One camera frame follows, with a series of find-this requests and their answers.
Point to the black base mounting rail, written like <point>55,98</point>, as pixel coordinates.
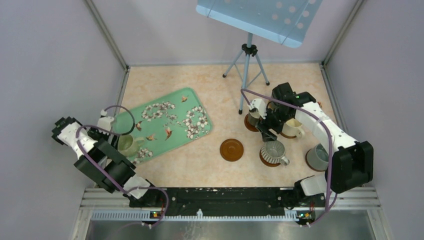
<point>226,201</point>

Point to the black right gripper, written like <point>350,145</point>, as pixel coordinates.
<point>266,122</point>

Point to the green floral serving tray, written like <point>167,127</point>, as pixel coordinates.
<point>166,123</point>

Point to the metallic grey cup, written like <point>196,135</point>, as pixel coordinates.
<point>274,152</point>

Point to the white and black cup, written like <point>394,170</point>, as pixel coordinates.
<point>253,118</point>

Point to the blue music stand with tripod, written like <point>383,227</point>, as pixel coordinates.
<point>285,22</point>

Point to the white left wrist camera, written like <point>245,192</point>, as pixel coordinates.
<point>105,121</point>

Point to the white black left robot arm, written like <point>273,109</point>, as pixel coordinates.
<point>99,160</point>

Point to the dark brown wooden coaster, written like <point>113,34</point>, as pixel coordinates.
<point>231,150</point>

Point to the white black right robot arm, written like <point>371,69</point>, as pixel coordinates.
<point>352,161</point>

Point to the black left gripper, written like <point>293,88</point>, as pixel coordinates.
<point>103,133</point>

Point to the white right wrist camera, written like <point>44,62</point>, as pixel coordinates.
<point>258,108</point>

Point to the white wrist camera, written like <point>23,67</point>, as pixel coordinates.
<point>258,108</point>
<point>105,121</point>

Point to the pale green cup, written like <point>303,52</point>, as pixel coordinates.
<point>128,146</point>

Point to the cream cup with yellow inside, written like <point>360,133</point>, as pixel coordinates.
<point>292,128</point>

